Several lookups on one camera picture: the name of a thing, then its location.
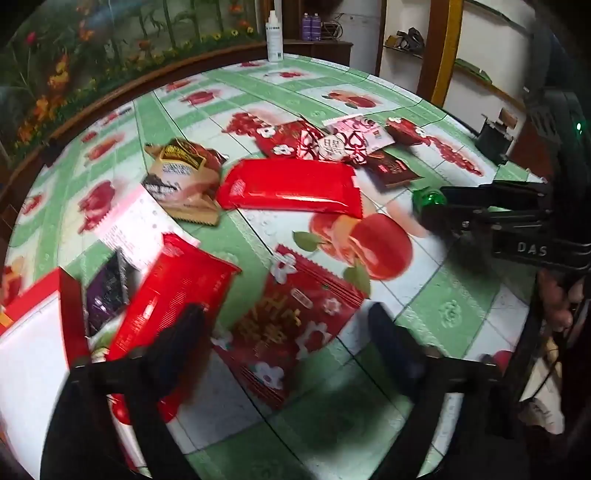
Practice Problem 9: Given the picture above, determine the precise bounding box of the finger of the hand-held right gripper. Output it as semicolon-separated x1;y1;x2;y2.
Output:
440;182;552;210
422;205;511;247

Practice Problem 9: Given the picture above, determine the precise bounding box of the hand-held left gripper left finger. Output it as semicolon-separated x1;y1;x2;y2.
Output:
41;305;218;480

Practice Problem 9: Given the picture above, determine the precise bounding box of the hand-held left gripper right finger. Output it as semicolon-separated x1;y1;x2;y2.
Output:
367;302;504;480

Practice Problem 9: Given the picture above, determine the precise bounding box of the green shiny ball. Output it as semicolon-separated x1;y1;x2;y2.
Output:
412;188;448;214

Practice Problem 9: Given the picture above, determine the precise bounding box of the long red snack packet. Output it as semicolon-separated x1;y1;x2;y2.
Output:
216;158;365;219
106;233;242;370

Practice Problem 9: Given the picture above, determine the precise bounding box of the dark red snack packet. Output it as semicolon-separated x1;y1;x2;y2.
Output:
362;152;423;189

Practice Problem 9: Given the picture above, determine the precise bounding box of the red white-flower snack packet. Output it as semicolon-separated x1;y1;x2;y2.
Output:
212;244;370;411
256;117;324;160

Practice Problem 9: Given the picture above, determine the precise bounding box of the small red snack packet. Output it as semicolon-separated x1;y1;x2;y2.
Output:
384;117;437;146

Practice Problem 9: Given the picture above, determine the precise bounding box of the red box with white inside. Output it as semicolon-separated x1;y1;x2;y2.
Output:
0;267;90;467

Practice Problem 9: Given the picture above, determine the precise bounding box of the person's right hand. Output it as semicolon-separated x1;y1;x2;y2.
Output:
536;270;589;335

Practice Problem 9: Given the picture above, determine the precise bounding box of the black metal device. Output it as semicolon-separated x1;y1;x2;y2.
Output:
478;113;515;162

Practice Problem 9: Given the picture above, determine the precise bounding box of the purple snack packet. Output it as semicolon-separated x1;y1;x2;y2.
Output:
85;251;139;335

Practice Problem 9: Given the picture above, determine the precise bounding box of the white and pink snack packet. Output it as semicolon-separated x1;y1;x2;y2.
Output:
95;187;201;273

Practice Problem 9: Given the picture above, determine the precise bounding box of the green fruit print tablecloth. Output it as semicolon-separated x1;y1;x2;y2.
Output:
4;53;555;480

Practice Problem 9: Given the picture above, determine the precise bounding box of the pink heart print packet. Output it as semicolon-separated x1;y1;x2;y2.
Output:
322;115;397;153

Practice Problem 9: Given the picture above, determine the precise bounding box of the red white heart packet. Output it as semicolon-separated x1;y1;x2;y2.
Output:
298;129;370;166

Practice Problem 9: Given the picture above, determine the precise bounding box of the wooden shelf unit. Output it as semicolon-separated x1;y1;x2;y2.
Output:
376;0;532;109

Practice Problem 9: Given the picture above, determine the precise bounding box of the brown snack packet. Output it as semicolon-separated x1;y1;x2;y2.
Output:
141;137;228;227

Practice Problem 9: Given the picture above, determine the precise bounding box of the white spray bottle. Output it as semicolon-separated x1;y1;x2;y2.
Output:
267;0;284;63

